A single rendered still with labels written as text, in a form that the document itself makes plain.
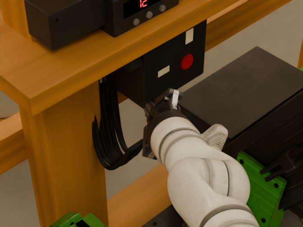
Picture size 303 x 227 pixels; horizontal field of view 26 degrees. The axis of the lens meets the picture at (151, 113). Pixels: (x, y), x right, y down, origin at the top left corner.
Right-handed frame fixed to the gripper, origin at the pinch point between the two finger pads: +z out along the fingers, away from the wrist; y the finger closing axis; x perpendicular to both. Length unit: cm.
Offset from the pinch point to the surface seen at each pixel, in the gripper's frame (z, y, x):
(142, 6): 6.7, -15.9, -6.5
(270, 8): 64, -23, 44
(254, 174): 5.7, 7.5, 26.7
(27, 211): 154, 95, 18
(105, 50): 2.7, -7.0, -10.9
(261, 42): 238, -2, 130
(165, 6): 10.3, -17.0, -1.6
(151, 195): 48, 33, 26
